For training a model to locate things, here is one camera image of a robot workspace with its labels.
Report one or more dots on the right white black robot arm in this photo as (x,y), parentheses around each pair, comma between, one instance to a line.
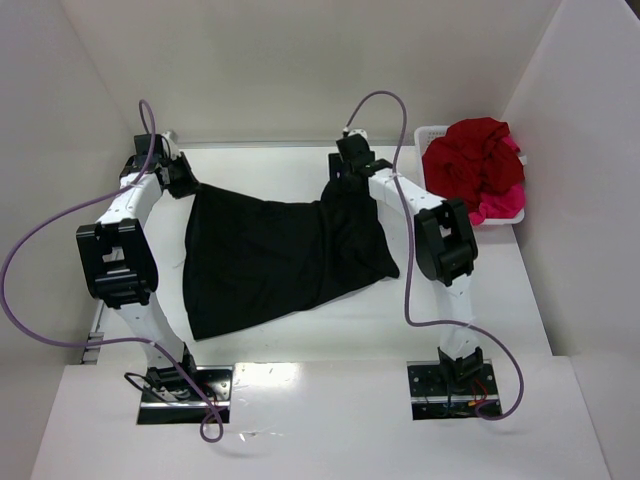
(442,244)

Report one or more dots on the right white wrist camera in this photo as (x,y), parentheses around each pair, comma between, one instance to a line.
(347,132)

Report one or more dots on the white plastic basket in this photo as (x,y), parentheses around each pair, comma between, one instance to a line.
(435,175)

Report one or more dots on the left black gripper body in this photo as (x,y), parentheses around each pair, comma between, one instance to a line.
(181,176)

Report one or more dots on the black t shirt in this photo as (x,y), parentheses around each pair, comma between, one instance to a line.
(249,261)

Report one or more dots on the pink t shirt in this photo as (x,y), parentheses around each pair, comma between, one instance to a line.
(501,195)

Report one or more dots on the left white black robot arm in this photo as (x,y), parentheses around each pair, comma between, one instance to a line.
(120,269)

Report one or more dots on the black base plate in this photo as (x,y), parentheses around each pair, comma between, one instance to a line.
(174,401)
(433,399)

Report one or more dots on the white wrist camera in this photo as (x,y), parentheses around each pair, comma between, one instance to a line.
(170,148)
(347,132)

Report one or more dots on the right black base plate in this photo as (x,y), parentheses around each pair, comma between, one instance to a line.
(433,399)

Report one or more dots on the dark red t shirt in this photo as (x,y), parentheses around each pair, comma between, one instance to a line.
(475,165)

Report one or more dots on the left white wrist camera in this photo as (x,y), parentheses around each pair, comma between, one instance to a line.
(170,148)

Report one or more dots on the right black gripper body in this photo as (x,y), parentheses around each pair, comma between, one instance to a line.
(343,179)

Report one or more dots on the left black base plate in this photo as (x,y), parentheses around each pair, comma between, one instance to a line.
(174,401)

